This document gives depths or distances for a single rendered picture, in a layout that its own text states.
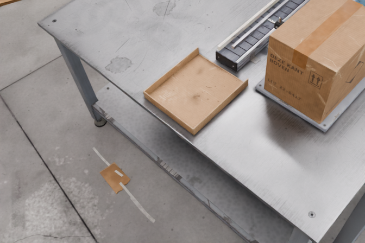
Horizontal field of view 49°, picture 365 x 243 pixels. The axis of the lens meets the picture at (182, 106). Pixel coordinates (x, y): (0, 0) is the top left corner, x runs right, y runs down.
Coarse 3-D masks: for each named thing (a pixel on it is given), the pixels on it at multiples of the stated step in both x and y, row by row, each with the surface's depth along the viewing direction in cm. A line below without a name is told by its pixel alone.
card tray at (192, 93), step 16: (192, 64) 160; (208, 64) 160; (160, 80) 154; (176, 80) 156; (192, 80) 155; (208, 80) 155; (224, 80) 154; (240, 80) 153; (144, 96) 152; (160, 96) 152; (176, 96) 152; (192, 96) 151; (208, 96) 150; (224, 96) 149; (176, 112) 147; (192, 112) 146; (208, 112) 146; (192, 128) 138
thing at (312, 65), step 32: (320, 0) 133; (352, 0) 132; (288, 32) 126; (320, 32) 125; (352, 32) 123; (288, 64) 128; (320, 64) 117; (352, 64) 123; (288, 96) 139; (320, 96) 126
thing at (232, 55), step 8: (280, 0) 171; (296, 0) 170; (304, 0) 170; (272, 8) 169; (288, 8) 168; (264, 16) 166; (272, 16) 166; (280, 16) 165; (264, 24) 163; (272, 24) 163; (256, 32) 161; (264, 32) 161; (232, 40) 160; (248, 40) 159; (256, 40) 159; (224, 48) 158; (240, 48) 157; (248, 48) 156; (224, 56) 155; (232, 56) 155; (240, 56) 154
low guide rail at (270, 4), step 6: (276, 0) 167; (270, 6) 166; (258, 12) 163; (264, 12) 165; (252, 18) 161; (246, 24) 159; (240, 30) 158; (234, 36) 157; (222, 42) 155; (228, 42) 156
